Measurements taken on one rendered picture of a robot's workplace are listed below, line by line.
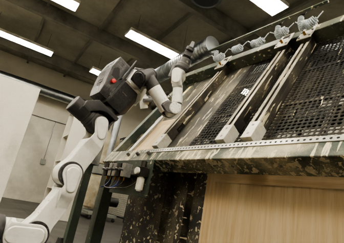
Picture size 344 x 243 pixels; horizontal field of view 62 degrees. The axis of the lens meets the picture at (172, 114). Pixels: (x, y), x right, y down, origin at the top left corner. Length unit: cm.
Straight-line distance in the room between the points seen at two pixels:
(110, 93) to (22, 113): 246
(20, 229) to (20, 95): 277
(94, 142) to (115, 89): 37
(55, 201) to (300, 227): 124
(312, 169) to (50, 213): 131
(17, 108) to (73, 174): 259
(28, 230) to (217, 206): 100
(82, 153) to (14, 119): 247
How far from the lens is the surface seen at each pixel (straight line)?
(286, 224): 148
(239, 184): 165
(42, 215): 174
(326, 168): 121
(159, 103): 182
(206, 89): 237
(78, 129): 585
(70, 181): 172
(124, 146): 254
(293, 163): 125
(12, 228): 167
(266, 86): 194
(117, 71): 192
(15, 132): 415
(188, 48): 196
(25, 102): 423
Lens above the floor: 53
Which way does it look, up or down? 18 degrees up
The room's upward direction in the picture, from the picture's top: 11 degrees clockwise
